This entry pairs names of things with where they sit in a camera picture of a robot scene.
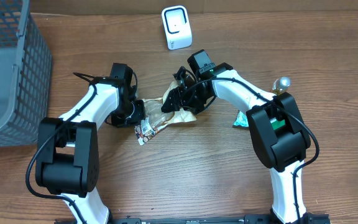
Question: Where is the snack packet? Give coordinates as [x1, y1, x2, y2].
[134, 82, 196, 146]

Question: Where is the yellow liquid bottle silver cap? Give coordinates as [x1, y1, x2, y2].
[272, 77, 291, 95]

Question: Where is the green lid white jar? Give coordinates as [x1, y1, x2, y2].
[270, 118, 285, 130]

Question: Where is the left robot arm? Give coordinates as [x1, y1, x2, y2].
[25, 63, 145, 223]

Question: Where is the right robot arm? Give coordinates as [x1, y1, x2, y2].
[161, 50, 311, 223]

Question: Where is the white barcode scanner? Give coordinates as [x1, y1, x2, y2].
[161, 5, 193, 50]

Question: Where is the grey plastic shopping basket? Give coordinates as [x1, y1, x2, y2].
[0, 1, 53, 147]

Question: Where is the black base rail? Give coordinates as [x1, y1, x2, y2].
[54, 214, 332, 224]

